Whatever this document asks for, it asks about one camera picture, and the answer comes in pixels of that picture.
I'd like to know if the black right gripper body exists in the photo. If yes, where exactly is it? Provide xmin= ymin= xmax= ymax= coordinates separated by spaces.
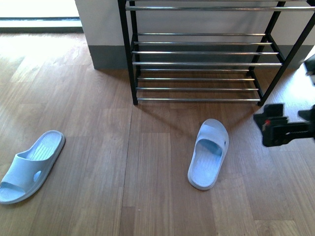
xmin=253 ymin=104 xmax=315 ymax=147

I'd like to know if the light blue slipper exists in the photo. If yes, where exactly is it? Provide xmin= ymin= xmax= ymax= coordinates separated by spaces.
xmin=188 ymin=118 xmax=229 ymax=191
xmin=0 ymin=130 xmax=65 ymax=205

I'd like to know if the black metal shoe rack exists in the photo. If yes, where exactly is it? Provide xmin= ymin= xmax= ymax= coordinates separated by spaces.
xmin=118 ymin=0 xmax=315 ymax=106

